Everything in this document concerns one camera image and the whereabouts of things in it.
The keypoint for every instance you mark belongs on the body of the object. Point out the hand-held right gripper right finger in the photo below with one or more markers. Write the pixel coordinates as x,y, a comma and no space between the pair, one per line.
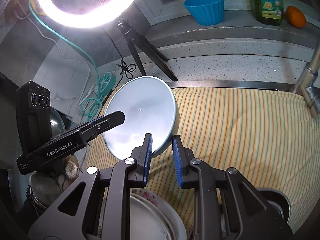
177,160

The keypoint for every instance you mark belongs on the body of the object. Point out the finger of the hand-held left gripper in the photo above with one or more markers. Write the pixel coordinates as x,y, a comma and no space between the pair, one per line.
105,123

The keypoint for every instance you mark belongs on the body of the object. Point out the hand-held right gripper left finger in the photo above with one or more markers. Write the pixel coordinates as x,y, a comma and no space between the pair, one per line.
148,155

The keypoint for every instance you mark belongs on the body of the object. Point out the deep plate with pink flowers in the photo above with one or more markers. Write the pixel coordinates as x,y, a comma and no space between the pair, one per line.
150,220

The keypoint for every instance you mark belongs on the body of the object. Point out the person's left hand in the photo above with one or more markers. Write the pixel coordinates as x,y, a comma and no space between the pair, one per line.
50,182

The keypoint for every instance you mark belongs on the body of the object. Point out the stainless steel bowl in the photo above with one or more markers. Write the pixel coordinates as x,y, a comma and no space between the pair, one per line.
58,123

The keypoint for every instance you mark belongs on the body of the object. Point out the yellow striped cloth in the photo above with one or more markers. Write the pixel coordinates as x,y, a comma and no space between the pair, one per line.
237,135

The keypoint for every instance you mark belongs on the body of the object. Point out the wide-rimmed pink floral plate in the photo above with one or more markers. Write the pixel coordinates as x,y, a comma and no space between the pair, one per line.
180,230

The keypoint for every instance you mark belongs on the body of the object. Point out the black tripod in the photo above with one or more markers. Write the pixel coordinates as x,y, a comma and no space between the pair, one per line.
140,47

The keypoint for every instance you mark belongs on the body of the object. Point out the dark metal-rimmed bowl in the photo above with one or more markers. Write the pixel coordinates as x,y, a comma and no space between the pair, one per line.
277,202

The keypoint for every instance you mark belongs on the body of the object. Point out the blue fluted cup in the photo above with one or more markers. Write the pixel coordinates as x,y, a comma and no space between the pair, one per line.
205,10

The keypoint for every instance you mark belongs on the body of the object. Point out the chrome kitchen faucet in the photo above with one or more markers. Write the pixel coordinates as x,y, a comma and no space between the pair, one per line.
308,80

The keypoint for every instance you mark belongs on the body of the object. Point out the green dish soap bottle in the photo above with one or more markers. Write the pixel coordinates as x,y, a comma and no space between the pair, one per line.
268,2

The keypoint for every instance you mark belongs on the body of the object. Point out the orange fruit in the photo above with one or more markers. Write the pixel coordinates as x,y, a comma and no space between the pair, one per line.
296,17

